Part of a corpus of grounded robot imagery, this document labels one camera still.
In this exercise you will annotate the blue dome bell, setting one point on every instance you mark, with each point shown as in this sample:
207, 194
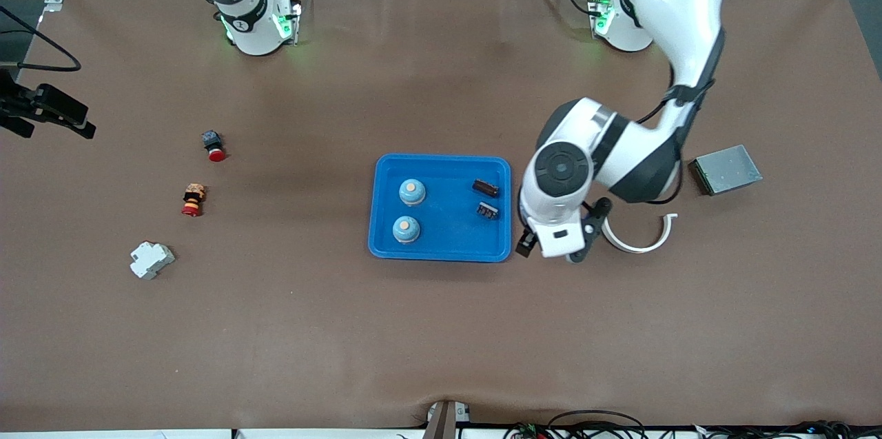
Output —
412, 192
406, 230

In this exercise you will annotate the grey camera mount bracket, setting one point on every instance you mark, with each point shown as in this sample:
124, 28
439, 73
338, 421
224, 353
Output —
444, 422

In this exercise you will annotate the red push button black body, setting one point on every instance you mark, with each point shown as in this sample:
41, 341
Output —
216, 153

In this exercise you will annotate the blue plastic tray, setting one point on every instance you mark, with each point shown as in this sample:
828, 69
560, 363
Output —
448, 239

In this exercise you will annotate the red and yellow emergency button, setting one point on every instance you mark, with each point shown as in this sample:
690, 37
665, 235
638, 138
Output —
193, 199

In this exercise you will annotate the dark brown electrolytic capacitor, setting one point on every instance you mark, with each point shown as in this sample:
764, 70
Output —
488, 210
485, 187

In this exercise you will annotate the grey metal box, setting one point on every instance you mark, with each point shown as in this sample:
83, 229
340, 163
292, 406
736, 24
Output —
730, 170

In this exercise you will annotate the white circuit breaker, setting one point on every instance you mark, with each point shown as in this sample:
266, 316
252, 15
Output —
151, 260

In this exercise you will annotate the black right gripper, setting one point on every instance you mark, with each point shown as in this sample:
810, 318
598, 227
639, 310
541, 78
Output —
43, 105

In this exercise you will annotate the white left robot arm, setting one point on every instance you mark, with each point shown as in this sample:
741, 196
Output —
682, 5

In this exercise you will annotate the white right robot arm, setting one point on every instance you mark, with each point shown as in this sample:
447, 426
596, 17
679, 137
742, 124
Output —
255, 32

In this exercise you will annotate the brown table mat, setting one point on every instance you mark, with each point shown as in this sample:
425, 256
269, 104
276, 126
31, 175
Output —
441, 329

